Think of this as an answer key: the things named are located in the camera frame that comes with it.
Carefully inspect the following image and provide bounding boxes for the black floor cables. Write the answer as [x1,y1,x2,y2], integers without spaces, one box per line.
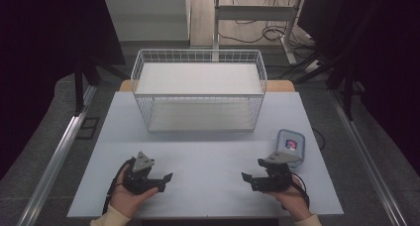
[217,0,318,49]

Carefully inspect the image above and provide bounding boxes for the black floor bracket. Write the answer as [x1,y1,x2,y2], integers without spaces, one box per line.
[75,116,101,141]

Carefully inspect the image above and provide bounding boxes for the person's right hand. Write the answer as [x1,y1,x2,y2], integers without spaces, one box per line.
[263,174,313,222]

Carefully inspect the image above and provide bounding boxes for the white cabinet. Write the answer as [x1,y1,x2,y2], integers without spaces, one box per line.
[102,0,192,43]

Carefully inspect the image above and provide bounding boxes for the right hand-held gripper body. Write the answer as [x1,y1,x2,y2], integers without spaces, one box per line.
[257,150,303,193]

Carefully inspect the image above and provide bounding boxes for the aluminium rail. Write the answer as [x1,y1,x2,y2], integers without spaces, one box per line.
[329,86,409,226]
[15,84,99,226]

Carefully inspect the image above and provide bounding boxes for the thin black cable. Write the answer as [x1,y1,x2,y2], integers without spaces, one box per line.
[311,128,327,152]

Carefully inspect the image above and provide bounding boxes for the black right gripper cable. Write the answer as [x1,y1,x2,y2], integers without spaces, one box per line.
[281,171,311,211]

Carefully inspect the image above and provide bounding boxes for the white metal desk frame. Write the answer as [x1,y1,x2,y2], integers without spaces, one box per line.
[211,0,307,65]

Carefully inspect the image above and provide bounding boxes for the white power strip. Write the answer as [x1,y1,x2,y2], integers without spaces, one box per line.
[302,58,322,74]

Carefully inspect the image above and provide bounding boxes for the white wire basket rack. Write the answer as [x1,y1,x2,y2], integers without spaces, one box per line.
[130,49,268,134]

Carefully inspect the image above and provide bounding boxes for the clear box with blue lid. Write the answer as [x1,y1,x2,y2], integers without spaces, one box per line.
[274,128,306,170]

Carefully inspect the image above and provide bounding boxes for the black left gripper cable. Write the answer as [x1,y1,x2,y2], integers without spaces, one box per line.
[101,157,137,216]

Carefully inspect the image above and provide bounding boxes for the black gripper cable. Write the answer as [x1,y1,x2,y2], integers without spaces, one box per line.
[281,171,311,211]
[101,157,137,216]

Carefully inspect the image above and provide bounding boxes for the person's left hand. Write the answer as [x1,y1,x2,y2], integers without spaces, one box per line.
[109,166,159,219]

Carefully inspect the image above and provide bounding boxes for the black stand legs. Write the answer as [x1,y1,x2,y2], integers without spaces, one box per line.
[280,37,366,122]
[73,53,131,117]

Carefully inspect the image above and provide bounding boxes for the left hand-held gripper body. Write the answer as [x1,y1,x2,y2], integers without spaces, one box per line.
[122,151,166,196]

